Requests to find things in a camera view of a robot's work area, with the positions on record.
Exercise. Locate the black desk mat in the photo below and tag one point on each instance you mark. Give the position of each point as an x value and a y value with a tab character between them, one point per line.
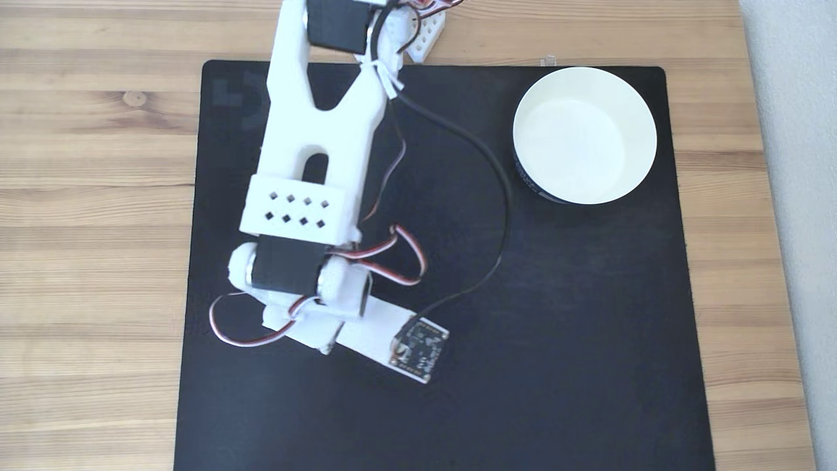
588	327

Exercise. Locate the white round bowl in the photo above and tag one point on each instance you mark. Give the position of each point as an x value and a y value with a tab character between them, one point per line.
585	134

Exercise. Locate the small clear plastic clip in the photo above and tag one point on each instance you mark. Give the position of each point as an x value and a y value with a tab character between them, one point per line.
548	60

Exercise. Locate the camera module on white bracket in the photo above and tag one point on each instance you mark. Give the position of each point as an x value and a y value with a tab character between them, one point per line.
379	333

